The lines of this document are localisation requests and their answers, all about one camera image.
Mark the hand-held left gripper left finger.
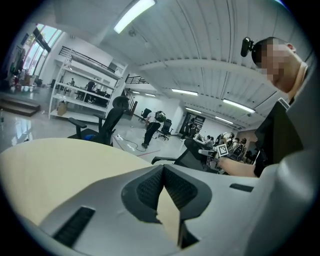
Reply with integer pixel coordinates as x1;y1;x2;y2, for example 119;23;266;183
39;164;181;256

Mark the pile of black backpack rigs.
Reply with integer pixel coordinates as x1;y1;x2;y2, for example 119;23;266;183
214;132;248;161

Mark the person's right forearm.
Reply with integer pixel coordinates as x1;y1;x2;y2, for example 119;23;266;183
216;157;260;179

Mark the round wooden table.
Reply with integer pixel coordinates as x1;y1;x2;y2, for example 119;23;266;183
0;138;162;227

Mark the black and green backpack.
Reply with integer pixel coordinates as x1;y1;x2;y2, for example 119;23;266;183
154;111;167;124

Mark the person's head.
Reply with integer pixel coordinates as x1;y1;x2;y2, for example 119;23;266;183
254;36;309;94

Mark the thin black floor cable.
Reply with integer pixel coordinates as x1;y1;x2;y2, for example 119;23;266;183
113;134;151;153

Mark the ceiling light panel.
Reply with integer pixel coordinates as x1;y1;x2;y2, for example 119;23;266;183
113;0;157;34
171;88;199;97
222;98;256;114

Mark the person's black shirt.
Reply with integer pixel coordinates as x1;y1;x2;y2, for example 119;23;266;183
253;98;305;178

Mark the white shelving rack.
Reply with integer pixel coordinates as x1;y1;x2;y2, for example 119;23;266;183
48;46;129;124

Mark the black headrest office chair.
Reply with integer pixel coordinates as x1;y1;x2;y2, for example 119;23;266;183
67;95;131;148

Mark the dark staircase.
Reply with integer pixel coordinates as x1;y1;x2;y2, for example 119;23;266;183
124;87;139;116

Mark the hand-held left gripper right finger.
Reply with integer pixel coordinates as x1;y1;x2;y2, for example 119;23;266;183
163;164;261;256

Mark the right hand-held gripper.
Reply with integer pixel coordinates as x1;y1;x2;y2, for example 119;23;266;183
198;143;229;163

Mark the black head-mounted camera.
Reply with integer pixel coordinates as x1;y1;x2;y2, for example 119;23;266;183
240;36;256;58

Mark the wooden step platform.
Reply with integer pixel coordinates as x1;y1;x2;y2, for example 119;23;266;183
0;96;41;117

